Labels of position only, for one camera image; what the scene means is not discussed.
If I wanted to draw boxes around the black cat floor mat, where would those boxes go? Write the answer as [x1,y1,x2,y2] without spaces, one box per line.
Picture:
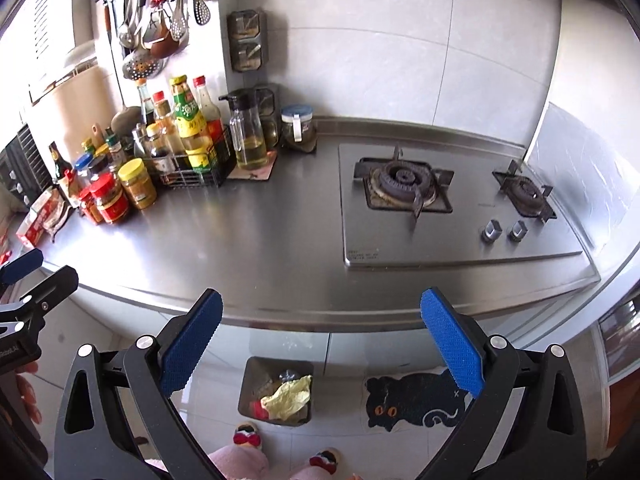
[362,366,468,433]

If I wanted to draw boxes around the black wire bottle rack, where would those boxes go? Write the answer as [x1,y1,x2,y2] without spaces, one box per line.
[159,125,237,190]

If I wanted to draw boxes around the silver cap shaker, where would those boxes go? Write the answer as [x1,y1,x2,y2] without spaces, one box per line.
[132,124,151,159]

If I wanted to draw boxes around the glass oil bottle black cap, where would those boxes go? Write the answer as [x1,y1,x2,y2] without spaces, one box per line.
[219,89,266,171]

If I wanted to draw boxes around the tall dark sauce bottle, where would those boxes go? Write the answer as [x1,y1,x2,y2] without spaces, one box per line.
[136,77,157,128]

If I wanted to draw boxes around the white cabinet door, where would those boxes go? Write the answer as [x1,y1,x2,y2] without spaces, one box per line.
[326,305,606,386]
[45,292,330,378]

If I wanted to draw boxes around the person's left leg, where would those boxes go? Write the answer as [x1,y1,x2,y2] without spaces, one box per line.
[207,445,266,480]

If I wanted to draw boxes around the red and white carton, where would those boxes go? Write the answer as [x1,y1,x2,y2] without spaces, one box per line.
[15,187,63,247]

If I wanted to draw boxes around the red-cap bottle orange label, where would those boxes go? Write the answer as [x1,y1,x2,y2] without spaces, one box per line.
[151,91,176,136]

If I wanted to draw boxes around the hanging metal kitchen utensils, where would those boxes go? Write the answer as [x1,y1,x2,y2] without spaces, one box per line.
[112,0,219,82]

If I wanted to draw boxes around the white slipper with red bow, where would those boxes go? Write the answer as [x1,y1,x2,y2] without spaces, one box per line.
[232,422,263,448]
[309,450,341,471]

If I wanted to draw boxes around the small red sauce jar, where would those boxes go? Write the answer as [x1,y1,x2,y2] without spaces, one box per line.
[75,187,103,222]

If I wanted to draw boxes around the small dark bottle white cap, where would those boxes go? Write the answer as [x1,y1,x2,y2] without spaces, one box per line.
[146,124,172,177]

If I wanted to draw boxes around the large red lid sauce jar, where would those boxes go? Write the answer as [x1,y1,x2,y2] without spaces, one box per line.
[90,172,131,225]

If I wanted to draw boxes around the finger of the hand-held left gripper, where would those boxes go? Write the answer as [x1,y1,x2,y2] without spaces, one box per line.
[0,249,45,286]
[0,266,80,341]

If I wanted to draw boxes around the black countertop oven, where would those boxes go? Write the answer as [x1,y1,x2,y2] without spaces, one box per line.
[0,125,53,211]

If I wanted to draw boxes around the stainless steel gas cooktop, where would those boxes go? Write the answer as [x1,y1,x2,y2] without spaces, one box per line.
[337,142,586,271]

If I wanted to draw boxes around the brown and white packet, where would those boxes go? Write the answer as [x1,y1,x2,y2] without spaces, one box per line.
[45,195,77,242]

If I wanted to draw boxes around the silver splash guard panel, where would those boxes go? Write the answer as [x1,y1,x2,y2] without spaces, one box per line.
[522,102,640,256]

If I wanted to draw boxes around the small black burner grate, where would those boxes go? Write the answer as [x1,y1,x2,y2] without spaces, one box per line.
[492,160,557,221]

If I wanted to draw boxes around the glass jar blue lid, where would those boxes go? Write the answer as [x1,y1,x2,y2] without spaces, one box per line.
[280,105,318,155]

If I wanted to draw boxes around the brown wooden door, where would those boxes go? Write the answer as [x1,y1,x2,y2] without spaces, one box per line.
[597,295,640,391]

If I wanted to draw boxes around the yellow paper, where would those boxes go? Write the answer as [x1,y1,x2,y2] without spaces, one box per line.
[261,375,313,421]

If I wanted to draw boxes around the yellow lid jar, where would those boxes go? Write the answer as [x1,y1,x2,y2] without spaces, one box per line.
[118,158,157,210]

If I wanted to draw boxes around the window with blinds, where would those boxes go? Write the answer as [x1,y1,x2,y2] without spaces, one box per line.
[30,0,76,61]

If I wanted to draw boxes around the green cap bottle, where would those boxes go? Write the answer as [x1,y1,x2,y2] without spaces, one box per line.
[104,127,126,171]

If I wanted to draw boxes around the large black burner grate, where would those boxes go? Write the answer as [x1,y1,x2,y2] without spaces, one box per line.
[354,147,455,231]

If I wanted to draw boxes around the yellow-cap bottle green label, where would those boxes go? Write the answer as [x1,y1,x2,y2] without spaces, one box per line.
[169,75,211,173]

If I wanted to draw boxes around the person's right leg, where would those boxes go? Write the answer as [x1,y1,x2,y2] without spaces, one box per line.
[290,465,361,480]

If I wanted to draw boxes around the dark bottle red label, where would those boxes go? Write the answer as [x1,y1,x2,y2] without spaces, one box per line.
[48,141,73,196]

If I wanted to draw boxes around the long-handled ladle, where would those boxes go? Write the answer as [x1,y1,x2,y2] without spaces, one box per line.
[102,0,144,137]

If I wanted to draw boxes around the pink coaster mat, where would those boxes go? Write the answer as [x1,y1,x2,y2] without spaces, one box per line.
[227,149,278,181]

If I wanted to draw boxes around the stainless steel trash bin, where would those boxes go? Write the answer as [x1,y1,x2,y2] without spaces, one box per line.
[236,356,315,427]

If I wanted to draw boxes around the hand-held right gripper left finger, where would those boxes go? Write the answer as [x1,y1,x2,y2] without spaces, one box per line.
[52,287,224,480]

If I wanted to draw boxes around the person's leg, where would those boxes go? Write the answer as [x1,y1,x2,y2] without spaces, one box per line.
[290,465,361,480]
[207,445,266,480]

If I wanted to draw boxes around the person's left hand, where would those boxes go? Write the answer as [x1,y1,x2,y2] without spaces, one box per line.
[14,360,44,427]

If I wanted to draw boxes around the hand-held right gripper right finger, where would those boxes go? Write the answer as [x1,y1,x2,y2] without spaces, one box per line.
[415,287,608,480]

